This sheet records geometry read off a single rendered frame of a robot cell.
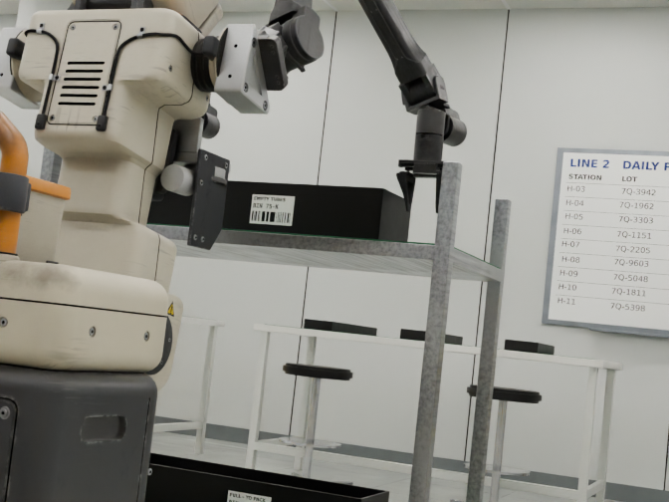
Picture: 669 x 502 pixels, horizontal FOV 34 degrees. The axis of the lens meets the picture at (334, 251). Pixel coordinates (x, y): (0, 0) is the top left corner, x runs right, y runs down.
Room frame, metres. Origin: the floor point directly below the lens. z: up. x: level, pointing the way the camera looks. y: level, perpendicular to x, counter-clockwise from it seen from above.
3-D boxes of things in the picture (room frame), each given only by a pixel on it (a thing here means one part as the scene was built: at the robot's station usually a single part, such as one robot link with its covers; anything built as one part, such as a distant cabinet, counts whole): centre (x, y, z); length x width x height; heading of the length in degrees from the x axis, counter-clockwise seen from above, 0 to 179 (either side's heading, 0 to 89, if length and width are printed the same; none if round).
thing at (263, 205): (2.30, 0.15, 1.01); 0.57 x 0.17 x 0.11; 67
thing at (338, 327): (5.94, -0.09, 0.83); 0.62 x 0.16 x 0.06; 155
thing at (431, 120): (2.16, -0.17, 1.21); 0.07 x 0.06 x 0.07; 143
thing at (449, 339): (5.73, -0.56, 0.83); 0.62 x 0.16 x 0.06; 158
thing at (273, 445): (5.74, -0.60, 0.40); 1.80 x 0.75 x 0.80; 68
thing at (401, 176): (2.17, -0.15, 1.08); 0.07 x 0.07 x 0.09; 67
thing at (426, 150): (2.16, -0.16, 1.15); 0.10 x 0.07 x 0.07; 67
